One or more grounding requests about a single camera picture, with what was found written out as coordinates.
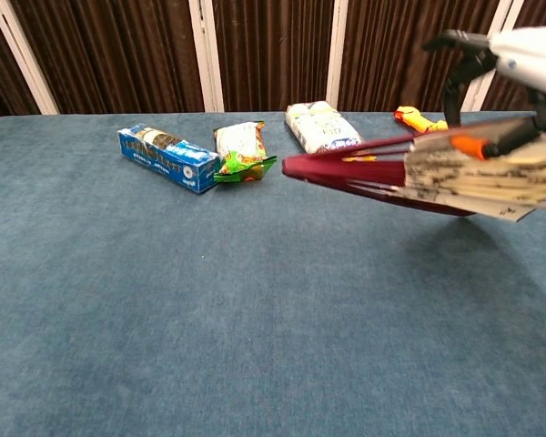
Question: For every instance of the white yellow snack bag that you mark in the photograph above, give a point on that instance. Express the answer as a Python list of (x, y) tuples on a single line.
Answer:
[(318, 127)]

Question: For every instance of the white folding fan red ribs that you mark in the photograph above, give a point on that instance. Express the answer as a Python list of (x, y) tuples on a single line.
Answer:
[(346, 175)]

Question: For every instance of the right robot hand white palm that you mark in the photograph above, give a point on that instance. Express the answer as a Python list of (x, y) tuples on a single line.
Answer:
[(532, 59)]

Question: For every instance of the white frame post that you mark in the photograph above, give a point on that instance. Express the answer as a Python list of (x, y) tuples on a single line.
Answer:
[(480, 95), (207, 54), (25, 59), (337, 50)]

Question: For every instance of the blue felt table mat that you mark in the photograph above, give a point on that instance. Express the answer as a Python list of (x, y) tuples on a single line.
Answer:
[(164, 318)]

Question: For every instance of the green white snack packet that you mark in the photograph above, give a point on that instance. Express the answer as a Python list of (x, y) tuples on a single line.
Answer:
[(239, 145)]

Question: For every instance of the blue cookie box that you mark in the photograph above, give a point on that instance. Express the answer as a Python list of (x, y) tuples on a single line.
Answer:
[(164, 157)]

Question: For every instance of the yellow rubber chicken toy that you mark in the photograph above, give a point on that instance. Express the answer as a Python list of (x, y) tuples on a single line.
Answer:
[(414, 119)]

